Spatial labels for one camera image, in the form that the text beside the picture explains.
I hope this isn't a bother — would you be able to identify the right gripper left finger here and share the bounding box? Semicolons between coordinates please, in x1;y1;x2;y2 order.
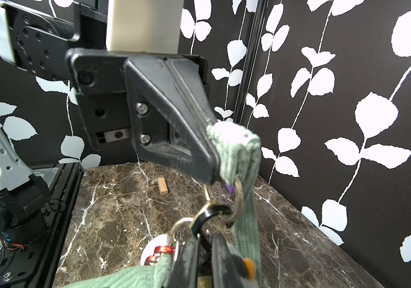
169;236;200;288

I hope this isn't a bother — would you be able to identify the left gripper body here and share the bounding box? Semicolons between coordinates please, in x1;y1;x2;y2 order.
66;48;207;151

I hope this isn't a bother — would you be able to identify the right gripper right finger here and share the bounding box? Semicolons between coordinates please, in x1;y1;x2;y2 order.
211;234;243;288

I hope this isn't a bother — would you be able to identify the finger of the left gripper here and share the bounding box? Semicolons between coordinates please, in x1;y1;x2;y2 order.
123;57;220;185

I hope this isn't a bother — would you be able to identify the green corduroy bag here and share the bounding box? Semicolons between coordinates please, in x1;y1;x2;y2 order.
71;121;261;288

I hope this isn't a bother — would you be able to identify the penguin plush keychain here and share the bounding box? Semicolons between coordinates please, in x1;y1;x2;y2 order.
227;243;259;288

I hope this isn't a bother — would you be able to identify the red white charm keychain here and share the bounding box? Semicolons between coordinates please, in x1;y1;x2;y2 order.
139;234;176;266

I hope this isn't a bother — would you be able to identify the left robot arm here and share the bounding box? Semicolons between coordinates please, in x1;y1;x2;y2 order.
0;1;224;244

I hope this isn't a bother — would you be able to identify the small wooden block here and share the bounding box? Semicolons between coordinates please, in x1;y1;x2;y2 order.
157;177;169;196

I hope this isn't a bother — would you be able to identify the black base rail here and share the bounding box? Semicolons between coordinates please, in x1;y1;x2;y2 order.
0;163;84;288

